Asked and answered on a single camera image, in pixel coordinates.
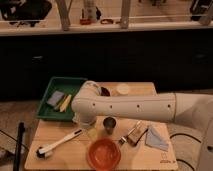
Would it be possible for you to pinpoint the white dish brush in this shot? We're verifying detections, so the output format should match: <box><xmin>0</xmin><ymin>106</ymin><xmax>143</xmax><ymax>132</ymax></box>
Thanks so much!
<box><xmin>36</xmin><ymin>129</ymin><xmax>83</xmax><ymax>158</ymax></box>

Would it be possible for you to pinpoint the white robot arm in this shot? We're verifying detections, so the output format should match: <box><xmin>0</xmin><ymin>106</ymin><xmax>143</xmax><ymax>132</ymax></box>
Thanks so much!
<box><xmin>71</xmin><ymin>81</ymin><xmax>213</xmax><ymax>171</ymax></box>

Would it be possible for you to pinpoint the small metal cup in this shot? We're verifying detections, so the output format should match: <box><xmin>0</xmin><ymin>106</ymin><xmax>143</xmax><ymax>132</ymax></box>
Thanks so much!
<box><xmin>103</xmin><ymin>117</ymin><xmax>116</xmax><ymax>134</ymax></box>

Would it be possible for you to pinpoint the orange plastic bowl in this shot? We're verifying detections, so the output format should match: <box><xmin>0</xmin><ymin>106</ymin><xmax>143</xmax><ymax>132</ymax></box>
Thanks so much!
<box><xmin>86</xmin><ymin>138</ymin><xmax>121</xmax><ymax>171</ymax></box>

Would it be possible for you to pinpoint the dark bowl with beans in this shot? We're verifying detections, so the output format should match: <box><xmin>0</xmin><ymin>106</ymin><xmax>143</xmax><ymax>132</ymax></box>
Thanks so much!
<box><xmin>101</xmin><ymin>87</ymin><xmax>110</xmax><ymax>96</ymax></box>

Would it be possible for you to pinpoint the metal spatula tool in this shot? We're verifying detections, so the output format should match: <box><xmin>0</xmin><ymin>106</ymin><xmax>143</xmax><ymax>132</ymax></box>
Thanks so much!
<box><xmin>118</xmin><ymin>121</ymin><xmax>147</xmax><ymax>146</ymax></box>

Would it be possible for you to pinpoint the blue grey sponge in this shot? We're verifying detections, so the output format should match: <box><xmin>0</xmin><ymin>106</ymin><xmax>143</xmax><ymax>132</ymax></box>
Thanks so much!
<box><xmin>47</xmin><ymin>91</ymin><xmax>64</xmax><ymax>106</ymax></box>

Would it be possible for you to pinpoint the white cup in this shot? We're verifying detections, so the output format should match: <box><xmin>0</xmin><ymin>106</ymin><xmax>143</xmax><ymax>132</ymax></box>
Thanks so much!
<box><xmin>116</xmin><ymin>83</ymin><xmax>130</xmax><ymax>96</ymax></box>

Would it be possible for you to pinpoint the green plastic tray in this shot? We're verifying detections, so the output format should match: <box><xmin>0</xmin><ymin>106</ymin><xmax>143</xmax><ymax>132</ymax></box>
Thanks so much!
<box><xmin>37</xmin><ymin>77</ymin><xmax>86</xmax><ymax>121</ymax></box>

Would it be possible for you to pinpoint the grey blue cloth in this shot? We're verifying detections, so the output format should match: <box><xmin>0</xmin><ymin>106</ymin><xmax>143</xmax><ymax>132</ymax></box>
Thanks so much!
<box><xmin>145</xmin><ymin>125</ymin><xmax>169</xmax><ymax>151</ymax></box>

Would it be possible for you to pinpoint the black pole stand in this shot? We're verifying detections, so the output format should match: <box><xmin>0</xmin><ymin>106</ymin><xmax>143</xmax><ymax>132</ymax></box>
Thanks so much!
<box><xmin>13</xmin><ymin>122</ymin><xmax>25</xmax><ymax>171</ymax></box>

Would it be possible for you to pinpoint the white bottle on shelf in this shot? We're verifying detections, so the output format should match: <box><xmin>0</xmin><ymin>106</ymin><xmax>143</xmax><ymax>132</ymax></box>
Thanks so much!
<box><xmin>83</xmin><ymin>0</ymin><xmax>97</xmax><ymax>23</ymax></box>

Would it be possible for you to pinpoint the black bag on shelf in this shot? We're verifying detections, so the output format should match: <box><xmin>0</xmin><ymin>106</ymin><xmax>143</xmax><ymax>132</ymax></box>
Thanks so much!
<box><xmin>0</xmin><ymin>0</ymin><xmax>52</xmax><ymax>27</ymax></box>

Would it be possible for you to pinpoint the black floor cable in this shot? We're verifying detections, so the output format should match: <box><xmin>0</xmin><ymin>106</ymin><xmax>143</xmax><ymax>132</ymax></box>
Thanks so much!
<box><xmin>169</xmin><ymin>132</ymin><xmax>203</xmax><ymax>171</ymax></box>

